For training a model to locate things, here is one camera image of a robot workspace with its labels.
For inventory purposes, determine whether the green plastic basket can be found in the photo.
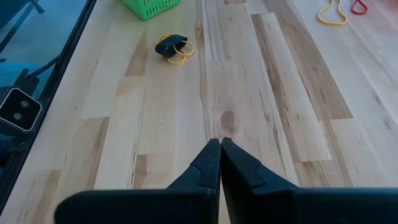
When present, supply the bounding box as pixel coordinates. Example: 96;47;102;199
119;0;183;22

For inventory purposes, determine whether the black camera cable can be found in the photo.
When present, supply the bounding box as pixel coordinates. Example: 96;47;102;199
27;54;63;80

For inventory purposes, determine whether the red rubber band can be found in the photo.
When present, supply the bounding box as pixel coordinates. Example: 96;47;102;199
350;0;369;16

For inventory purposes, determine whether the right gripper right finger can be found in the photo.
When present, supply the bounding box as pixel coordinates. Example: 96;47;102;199
221;137;398;224

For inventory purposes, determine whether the black wide rubber band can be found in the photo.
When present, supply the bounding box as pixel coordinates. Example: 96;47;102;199
154;34;188;59

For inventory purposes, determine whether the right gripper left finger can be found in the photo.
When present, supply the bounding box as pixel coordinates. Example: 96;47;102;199
53;138;222;224

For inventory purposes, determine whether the black silver-rimmed depth camera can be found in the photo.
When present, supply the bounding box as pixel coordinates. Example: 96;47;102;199
0;86;44;134

